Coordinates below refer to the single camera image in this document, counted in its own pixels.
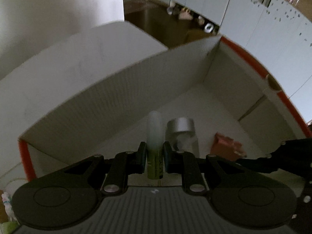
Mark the red white cardboard box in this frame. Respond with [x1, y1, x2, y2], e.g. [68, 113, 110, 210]
[17, 35, 312, 183]

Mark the small red box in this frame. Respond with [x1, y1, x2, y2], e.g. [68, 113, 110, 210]
[210, 133, 247, 162]

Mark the glass jar with silver lid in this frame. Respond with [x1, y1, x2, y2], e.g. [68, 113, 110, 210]
[166, 117, 199, 158]

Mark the white grey shoe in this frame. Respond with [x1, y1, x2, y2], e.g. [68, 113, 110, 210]
[204, 23, 214, 33]

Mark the pink slipper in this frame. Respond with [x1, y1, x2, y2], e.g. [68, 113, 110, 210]
[178, 7, 193, 21]

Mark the pale blue cabinet wall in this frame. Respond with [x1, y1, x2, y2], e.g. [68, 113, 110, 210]
[159, 0, 311, 121]

